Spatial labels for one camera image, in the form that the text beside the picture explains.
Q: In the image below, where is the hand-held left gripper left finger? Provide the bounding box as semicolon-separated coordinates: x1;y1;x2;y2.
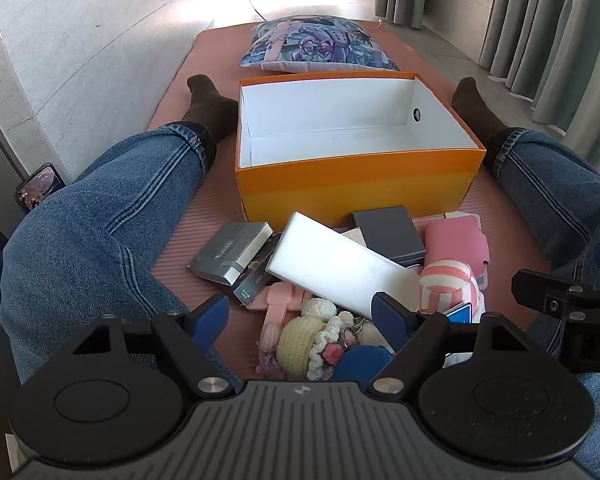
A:
72;294;236;397

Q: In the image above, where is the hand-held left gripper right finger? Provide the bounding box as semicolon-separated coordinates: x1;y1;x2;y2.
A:
371;291;523;397

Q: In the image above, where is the fox plush toy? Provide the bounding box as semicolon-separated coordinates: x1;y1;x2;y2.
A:
334;321;396;382

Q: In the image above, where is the grey and white box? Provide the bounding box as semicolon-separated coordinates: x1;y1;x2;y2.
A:
187;221;275;287

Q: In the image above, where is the pink striped plush toy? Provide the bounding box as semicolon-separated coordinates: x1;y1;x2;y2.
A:
418;257;486;324

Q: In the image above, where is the long white box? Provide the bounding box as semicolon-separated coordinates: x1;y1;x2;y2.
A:
265;211;424;319

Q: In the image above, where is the dark grey box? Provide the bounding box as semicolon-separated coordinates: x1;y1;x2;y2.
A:
351;206;427;267

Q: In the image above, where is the pink card case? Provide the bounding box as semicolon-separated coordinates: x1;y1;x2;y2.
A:
424;219;491;292

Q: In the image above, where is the crochet bunny toy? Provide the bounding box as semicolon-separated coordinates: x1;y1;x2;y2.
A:
256;297;366;382

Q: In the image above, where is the orange cardboard box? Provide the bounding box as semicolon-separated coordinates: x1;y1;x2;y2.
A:
235;71;487;232

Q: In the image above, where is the dark glossy box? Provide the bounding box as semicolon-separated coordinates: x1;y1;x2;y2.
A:
232;232;284;307

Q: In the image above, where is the pink plastic holder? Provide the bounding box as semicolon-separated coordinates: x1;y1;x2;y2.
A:
247;281;315;322

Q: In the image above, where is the person's left leg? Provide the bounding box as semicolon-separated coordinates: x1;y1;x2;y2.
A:
0;74;246;392

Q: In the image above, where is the black smartphone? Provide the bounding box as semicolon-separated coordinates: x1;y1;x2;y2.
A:
15;162;64;212

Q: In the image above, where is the wide grey curtain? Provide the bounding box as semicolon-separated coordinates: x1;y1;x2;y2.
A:
479;0;600;163

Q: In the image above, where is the pink ribbed mat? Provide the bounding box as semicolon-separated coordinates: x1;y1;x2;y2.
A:
146;19;553;383

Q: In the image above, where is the printed pillow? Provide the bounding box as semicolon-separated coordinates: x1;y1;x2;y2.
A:
237;16;402;74

